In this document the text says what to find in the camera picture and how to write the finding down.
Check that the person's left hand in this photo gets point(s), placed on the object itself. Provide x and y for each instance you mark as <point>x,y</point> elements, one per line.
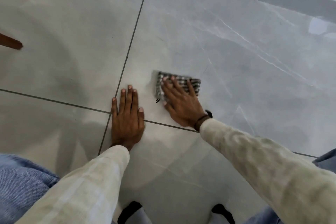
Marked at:
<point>127,124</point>

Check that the person's right thumb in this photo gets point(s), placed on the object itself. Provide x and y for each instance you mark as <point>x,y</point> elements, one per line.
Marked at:
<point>169,108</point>

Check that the person's right forearm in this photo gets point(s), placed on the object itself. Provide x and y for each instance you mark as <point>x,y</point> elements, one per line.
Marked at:
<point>270,171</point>

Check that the black wrist band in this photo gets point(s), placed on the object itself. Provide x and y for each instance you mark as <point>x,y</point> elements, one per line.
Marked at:
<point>203,119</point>

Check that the checkered grey cleaning cloth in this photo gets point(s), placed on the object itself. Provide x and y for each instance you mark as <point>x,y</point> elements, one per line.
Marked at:
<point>168,82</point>

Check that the brown wooden furniture leg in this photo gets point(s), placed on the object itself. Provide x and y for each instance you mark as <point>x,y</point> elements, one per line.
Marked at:
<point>10,41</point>

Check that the person's right hand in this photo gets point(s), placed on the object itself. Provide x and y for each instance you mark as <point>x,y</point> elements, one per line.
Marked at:
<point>183,111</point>

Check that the person's left thumb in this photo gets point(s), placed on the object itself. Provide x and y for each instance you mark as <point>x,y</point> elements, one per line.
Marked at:
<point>141,117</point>

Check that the person's right little finger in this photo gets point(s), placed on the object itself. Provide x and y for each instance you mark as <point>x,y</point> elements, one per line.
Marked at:
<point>191,87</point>

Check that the person's left black shoe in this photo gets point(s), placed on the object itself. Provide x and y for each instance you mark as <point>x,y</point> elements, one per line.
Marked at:
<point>130,213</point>

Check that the person's black shoe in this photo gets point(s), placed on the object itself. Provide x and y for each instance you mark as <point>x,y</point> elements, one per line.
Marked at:
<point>130,213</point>
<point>223,213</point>

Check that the person's right middle finger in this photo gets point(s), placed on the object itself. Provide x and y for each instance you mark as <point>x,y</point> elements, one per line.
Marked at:
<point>176,84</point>

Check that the person's left forearm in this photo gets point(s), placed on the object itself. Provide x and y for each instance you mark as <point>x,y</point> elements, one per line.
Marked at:
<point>76,187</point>

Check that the person's left little finger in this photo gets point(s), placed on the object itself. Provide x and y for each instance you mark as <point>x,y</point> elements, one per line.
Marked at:
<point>114,107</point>

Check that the person's left middle finger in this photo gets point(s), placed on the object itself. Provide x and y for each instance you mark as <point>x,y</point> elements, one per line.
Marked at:
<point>129,99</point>

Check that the person's right black shoe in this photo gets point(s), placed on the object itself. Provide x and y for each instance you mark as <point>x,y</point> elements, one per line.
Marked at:
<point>223,213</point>

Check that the person's left leg blue jeans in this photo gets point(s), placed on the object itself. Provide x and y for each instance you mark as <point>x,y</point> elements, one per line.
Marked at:
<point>21,181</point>

